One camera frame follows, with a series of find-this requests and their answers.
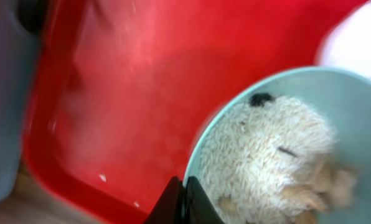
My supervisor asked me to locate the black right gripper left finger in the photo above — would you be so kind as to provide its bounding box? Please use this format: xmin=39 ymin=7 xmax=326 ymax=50
xmin=143 ymin=177 xmax=184 ymax=224

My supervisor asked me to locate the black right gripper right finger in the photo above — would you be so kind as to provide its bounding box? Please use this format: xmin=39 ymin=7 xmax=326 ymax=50
xmin=184 ymin=176 xmax=224 ymax=224

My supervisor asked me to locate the green bowl with rice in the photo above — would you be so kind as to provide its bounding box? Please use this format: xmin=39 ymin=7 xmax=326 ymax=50
xmin=184 ymin=67 xmax=371 ymax=223

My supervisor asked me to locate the grey dishwasher rack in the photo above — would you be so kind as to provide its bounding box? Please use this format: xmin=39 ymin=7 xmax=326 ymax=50
xmin=0 ymin=0 xmax=49 ymax=201

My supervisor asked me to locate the red plastic tray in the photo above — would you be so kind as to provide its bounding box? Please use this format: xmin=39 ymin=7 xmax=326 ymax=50
xmin=22 ymin=0 xmax=364 ymax=223

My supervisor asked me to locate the crumpled white napkin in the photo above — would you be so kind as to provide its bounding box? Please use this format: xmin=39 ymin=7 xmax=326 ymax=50
xmin=316 ymin=1 xmax=371 ymax=80

